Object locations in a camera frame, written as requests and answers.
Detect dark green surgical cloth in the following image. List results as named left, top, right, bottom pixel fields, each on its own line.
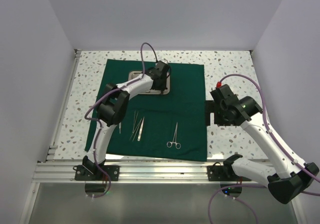
left=86, top=60, right=207, bottom=161

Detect thin steel tweezers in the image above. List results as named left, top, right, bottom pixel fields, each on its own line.
left=130, top=119, right=143, bottom=140
left=133, top=111, right=139, bottom=130

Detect steel ring-handle hemostat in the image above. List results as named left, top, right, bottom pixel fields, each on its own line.
left=166, top=123, right=181, bottom=149

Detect wide steel tweezers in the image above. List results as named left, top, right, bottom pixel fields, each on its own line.
left=137, top=117, right=145, bottom=141

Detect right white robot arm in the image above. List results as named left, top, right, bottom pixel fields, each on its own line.
left=205, top=83, right=319, bottom=204

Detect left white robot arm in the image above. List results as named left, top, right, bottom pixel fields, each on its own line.
left=73, top=61, right=172, bottom=181

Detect steel instrument tray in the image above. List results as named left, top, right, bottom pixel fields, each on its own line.
left=128, top=71, right=171, bottom=95

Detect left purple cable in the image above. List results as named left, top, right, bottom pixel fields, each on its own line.
left=84, top=42, right=160, bottom=198

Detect purple cable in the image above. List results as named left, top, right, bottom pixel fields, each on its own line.
left=84, top=42, right=160, bottom=198
left=208, top=74, right=320, bottom=224

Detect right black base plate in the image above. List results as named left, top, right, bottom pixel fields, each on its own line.
left=206, top=164, right=251, bottom=182

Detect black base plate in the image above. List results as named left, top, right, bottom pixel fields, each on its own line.
left=72, top=165, right=120, bottom=181
left=206, top=164, right=251, bottom=182

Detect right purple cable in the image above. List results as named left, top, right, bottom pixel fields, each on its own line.
left=208, top=74, right=320, bottom=224

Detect aluminium mounting rail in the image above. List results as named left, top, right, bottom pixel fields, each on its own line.
left=31, top=159, right=223, bottom=184

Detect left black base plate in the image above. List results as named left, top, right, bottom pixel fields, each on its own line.
left=72, top=165, right=120, bottom=181

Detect left side aluminium rail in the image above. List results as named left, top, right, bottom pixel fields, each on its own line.
left=45, top=49, right=82, bottom=162

